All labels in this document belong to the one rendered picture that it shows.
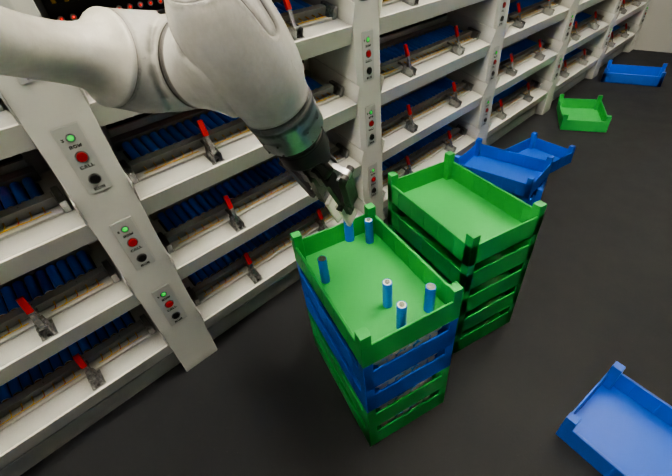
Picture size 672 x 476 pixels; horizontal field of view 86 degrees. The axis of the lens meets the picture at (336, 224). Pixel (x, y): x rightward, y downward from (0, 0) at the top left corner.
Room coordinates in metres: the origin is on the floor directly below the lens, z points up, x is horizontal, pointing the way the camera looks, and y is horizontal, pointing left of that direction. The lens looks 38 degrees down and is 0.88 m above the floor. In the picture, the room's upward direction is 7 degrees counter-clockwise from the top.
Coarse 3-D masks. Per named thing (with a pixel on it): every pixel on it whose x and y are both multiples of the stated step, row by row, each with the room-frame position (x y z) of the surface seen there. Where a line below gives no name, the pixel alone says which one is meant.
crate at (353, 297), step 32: (384, 224) 0.61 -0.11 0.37; (352, 256) 0.58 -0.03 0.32; (384, 256) 0.57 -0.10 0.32; (416, 256) 0.51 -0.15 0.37; (320, 288) 0.45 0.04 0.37; (352, 288) 0.49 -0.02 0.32; (416, 288) 0.47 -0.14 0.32; (448, 288) 0.40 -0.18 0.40; (352, 320) 0.41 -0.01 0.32; (384, 320) 0.40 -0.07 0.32; (416, 320) 0.36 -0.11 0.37; (448, 320) 0.38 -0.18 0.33; (384, 352) 0.33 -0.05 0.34
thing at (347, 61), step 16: (352, 0) 0.99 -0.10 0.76; (368, 0) 1.02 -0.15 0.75; (368, 16) 1.02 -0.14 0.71; (352, 32) 0.99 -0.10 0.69; (352, 48) 0.99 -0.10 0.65; (336, 64) 1.04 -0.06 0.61; (352, 64) 1.00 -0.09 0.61; (352, 80) 1.00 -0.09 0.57; (368, 96) 1.01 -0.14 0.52; (336, 128) 1.07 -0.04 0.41; (352, 128) 1.01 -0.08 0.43; (368, 160) 1.00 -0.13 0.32; (368, 176) 1.00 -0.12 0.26; (368, 192) 1.00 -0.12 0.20
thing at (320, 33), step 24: (48, 0) 0.77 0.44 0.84; (72, 0) 0.79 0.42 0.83; (96, 0) 0.82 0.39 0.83; (120, 0) 0.84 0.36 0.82; (144, 0) 0.87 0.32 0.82; (288, 0) 0.92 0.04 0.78; (312, 0) 1.10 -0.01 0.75; (336, 0) 1.02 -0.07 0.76; (288, 24) 0.91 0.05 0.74; (312, 24) 0.97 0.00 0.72; (336, 24) 0.99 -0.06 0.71; (312, 48) 0.91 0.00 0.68; (336, 48) 0.96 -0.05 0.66; (120, 120) 0.64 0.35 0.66
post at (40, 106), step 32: (32, 0) 0.61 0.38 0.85; (32, 96) 0.57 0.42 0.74; (64, 96) 0.60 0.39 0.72; (32, 128) 0.56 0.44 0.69; (96, 128) 0.61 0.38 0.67; (64, 160) 0.57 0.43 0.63; (128, 192) 0.61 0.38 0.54; (96, 224) 0.56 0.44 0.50; (160, 256) 0.60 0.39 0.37; (160, 320) 0.56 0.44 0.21; (192, 320) 0.60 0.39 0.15; (192, 352) 0.58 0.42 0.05
